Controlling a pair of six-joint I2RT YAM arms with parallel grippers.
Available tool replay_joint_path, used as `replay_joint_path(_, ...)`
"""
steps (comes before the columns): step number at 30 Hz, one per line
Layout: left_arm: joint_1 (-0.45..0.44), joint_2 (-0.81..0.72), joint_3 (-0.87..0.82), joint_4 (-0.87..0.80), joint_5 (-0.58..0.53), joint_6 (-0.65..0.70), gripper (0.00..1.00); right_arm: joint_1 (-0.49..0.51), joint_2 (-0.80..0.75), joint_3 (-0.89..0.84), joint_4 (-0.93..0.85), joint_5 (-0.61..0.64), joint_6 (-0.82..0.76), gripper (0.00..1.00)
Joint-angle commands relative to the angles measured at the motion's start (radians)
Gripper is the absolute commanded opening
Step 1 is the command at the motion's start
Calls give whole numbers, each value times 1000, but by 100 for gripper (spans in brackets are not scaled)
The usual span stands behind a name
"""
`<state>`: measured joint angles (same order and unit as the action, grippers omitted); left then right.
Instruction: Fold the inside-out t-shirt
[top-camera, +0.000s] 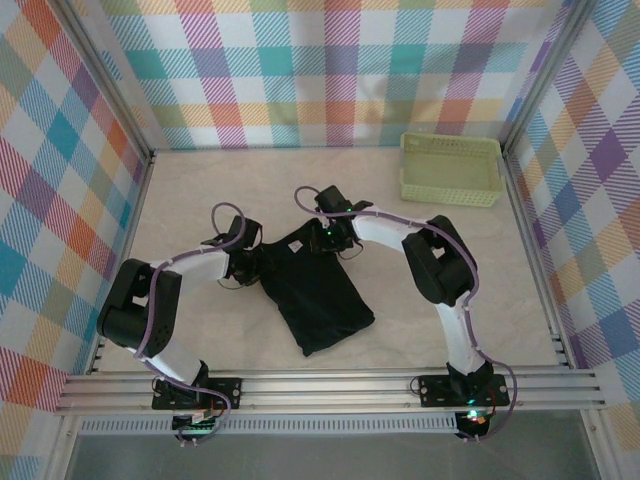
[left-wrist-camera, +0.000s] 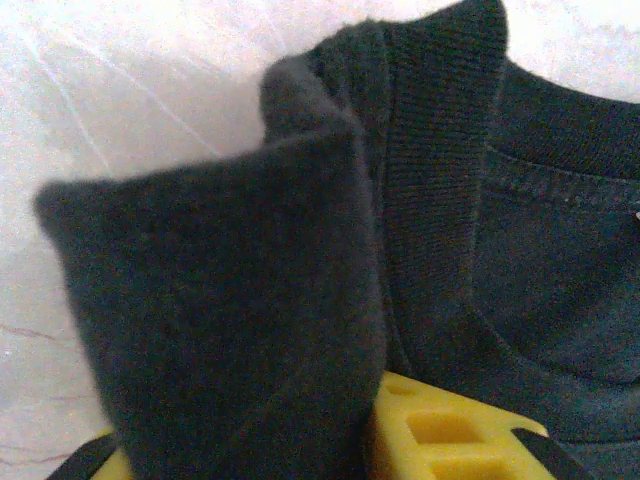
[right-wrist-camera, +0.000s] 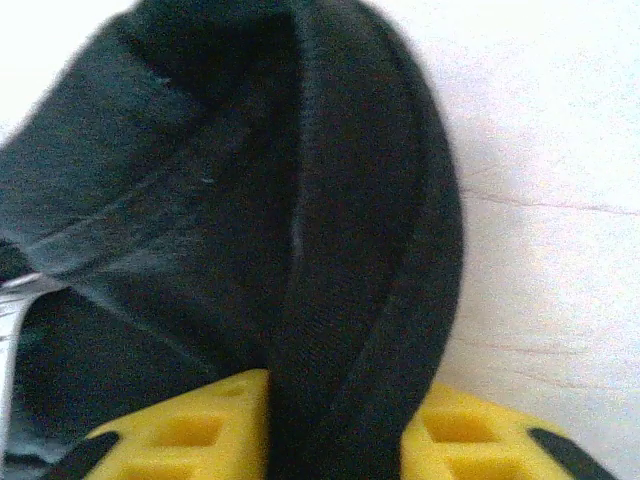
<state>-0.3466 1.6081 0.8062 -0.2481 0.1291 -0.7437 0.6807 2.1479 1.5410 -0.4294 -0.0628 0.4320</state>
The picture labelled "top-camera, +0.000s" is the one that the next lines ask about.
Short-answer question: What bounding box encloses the black t-shirt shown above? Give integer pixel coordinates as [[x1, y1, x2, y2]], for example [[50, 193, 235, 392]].
[[252, 219, 377, 359]]

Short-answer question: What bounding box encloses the pale green plastic basket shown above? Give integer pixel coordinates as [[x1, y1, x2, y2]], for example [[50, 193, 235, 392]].
[[400, 132, 506, 207]]

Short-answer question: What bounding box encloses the thin black right gripper wire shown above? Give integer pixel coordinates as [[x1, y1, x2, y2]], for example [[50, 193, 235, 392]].
[[335, 240, 365, 262]]

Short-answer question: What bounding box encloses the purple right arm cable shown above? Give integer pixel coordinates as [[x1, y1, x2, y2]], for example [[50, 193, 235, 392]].
[[293, 185, 519, 444]]

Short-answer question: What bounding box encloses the aluminium table side rail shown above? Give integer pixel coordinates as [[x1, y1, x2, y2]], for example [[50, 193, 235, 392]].
[[85, 152, 157, 376], [503, 149, 575, 371]]

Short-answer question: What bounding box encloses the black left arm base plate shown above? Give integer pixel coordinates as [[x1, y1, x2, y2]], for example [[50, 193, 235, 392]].
[[151, 375, 244, 412]]

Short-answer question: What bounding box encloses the long aluminium mounting rail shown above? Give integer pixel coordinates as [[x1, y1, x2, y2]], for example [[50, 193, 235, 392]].
[[53, 372, 606, 416]]

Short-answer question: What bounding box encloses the aluminium frame post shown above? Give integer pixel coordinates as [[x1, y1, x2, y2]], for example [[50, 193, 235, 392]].
[[498, 0, 599, 156], [57, 0, 157, 166]]

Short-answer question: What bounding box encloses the grey slotted cable duct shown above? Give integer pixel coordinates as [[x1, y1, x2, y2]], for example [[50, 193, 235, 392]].
[[79, 412, 459, 435]]

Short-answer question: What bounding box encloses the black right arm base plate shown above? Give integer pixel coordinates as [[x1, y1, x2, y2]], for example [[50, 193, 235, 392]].
[[418, 373, 511, 409]]

